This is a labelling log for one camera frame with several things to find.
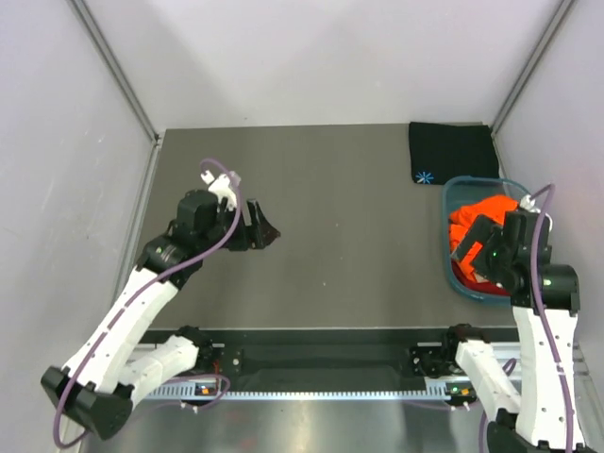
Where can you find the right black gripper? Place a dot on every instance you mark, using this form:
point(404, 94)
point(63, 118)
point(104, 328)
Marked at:
point(486, 231)

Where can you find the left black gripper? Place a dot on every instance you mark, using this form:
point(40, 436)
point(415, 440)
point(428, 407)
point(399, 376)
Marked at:
point(261, 232)

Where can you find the orange t shirt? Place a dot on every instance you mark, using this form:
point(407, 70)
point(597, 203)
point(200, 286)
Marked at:
point(473, 220)

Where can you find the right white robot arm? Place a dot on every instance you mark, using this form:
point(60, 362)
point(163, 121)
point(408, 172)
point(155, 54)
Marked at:
point(545, 309)

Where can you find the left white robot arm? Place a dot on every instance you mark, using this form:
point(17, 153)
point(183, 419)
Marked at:
point(100, 386)

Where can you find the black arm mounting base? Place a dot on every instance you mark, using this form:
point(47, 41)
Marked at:
point(327, 359)

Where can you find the red t shirt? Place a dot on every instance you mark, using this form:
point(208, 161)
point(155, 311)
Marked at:
point(466, 276)

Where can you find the teal plastic laundry basket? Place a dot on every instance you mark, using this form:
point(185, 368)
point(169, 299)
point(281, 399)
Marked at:
point(463, 199)

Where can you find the folded black t shirt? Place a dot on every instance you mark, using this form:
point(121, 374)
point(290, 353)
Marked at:
point(440, 152)

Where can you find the slotted grey cable duct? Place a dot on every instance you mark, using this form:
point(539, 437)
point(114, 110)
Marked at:
point(429, 390)

